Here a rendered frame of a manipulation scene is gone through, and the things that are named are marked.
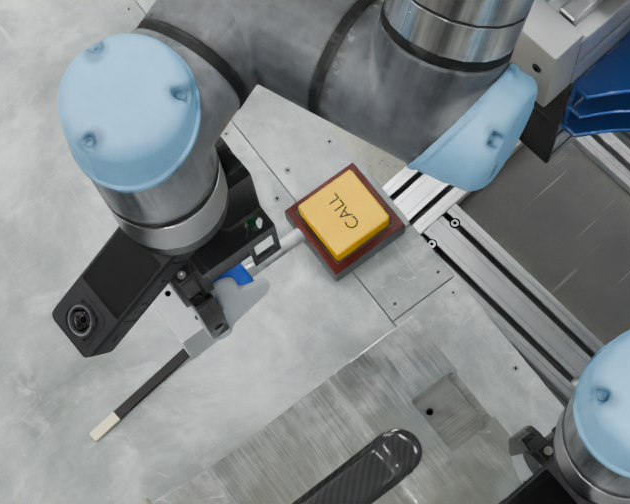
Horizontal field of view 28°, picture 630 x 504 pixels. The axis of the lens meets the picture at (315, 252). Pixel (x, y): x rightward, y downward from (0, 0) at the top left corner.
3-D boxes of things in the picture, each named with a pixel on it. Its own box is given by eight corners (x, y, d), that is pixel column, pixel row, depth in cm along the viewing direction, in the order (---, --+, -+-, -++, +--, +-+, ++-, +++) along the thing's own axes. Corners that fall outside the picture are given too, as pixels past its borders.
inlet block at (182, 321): (286, 222, 106) (280, 198, 100) (321, 266, 104) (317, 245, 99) (158, 313, 104) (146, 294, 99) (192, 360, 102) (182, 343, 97)
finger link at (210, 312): (240, 340, 93) (208, 285, 86) (224, 353, 93) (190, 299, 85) (207, 298, 96) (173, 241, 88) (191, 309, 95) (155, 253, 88)
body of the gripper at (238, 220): (284, 254, 91) (268, 195, 80) (188, 324, 90) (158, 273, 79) (224, 178, 94) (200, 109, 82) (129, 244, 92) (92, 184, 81)
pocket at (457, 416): (453, 377, 106) (455, 367, 102) (493, 427, 104) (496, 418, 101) (410, 410, 105) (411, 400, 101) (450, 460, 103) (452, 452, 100)
